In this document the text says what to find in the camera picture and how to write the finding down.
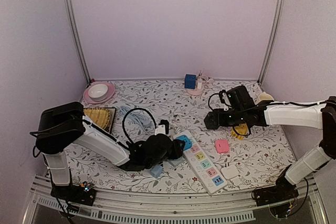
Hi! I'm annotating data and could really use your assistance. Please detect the cyan plug adapter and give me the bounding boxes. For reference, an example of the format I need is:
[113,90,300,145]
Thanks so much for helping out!
[176,135,193,151]

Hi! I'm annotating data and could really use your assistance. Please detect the pink plate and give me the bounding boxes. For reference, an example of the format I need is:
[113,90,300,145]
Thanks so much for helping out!
[83,82,115,104]

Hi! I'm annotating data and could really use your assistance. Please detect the white long power strip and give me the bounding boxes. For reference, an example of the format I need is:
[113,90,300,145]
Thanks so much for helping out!
[173,130,228,195]

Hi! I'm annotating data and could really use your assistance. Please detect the yellow woven basket tray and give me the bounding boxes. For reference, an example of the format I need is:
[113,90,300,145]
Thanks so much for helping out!
[83,108,112,131]

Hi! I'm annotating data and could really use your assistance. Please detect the yellow cube socket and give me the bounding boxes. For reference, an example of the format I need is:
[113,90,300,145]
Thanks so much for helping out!
[231,124,250,140]

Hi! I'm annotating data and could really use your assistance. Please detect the white charger with cable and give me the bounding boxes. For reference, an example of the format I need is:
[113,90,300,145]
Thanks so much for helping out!
[196,70,214,89]

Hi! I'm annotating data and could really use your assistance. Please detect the light blue power strip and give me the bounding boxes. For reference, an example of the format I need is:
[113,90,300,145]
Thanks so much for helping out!
[167,157,182,167]

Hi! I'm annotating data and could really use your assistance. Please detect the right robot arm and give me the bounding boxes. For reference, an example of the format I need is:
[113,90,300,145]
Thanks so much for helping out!
[204,86,335,201]

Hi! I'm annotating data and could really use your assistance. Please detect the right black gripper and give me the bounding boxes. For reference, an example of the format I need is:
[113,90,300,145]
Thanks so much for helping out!
[208,108,246,127]

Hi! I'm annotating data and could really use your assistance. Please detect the black framed mat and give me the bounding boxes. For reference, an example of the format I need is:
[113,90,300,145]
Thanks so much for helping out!
[83,106,117,134]

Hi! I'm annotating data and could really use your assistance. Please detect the white coiled strip cable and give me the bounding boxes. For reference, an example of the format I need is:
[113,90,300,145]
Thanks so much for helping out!
[167,115,184,135]

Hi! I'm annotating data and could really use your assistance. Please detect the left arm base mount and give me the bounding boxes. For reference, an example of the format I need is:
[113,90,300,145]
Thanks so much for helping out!
[50,182,97,206]

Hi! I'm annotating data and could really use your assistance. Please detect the light blue charger plug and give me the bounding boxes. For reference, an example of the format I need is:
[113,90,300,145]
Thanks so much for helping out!
[150,165,163,178]

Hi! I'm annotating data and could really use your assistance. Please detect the pink plug adapter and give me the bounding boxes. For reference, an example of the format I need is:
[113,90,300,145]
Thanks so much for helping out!
[215,139,230,154]

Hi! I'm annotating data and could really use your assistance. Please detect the dark blue cube socket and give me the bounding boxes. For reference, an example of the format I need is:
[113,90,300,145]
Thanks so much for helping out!
[184,74,197,89]

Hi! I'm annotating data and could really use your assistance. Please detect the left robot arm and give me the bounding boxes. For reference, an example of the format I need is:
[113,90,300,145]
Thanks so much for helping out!
[30,102,185,200]

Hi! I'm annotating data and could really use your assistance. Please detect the white plug adapter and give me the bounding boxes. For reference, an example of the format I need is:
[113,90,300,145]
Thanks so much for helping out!
[220,163,239,180]

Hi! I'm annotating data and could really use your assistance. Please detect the white bowl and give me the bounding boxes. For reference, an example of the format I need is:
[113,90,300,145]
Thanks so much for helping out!
[88,84,108,101]

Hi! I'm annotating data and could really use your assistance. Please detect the cream ceramic mug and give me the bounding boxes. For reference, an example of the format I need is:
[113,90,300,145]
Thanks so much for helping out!
[256,92,274,104]

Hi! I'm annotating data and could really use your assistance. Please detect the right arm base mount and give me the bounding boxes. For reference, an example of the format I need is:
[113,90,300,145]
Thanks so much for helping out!
[251,177,299,206]

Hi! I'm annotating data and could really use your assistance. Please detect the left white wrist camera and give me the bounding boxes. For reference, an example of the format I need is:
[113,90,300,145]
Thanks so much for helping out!
[154,120,170,135]

